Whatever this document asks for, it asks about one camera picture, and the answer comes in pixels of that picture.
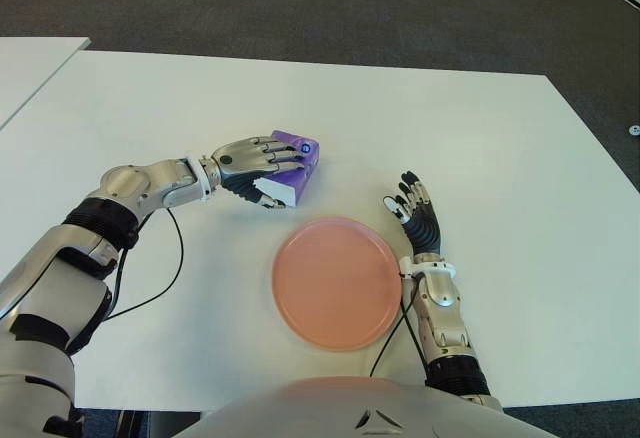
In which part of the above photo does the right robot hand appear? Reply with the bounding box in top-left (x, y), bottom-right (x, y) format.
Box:
top-left (382, 170), bottom-right (446, 259)

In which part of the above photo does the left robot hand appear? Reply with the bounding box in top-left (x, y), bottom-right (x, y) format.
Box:
top-left (209, 135), bottom-right (307, 209)

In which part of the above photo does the purple tissue paper pack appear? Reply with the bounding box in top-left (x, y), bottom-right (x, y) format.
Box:
top-left (254, 129), bottom-right (321, 208)

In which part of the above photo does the pink round plate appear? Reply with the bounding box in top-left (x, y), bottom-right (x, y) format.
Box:
top-left (272, 215), bottom-right (404, 354)

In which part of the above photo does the silver robot torso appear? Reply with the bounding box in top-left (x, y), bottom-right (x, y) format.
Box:
top-left (172, 376), bottom-right (526, 438)

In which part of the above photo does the white side table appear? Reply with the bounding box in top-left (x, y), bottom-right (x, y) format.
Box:
top-left (0, 36), bottom-right (91, 129)

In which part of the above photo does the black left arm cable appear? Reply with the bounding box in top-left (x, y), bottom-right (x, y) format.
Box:
top-left (104, 205), bottom-right (185, 324)

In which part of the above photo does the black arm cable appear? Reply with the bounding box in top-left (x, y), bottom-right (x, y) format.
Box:
top-left (104, 205), bottom-right (185, 324)
top-left (369, 267), bottom-right (431, 377)

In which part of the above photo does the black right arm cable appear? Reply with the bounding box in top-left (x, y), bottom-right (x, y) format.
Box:
top-left (369, 267), bottom-right (431, 377)

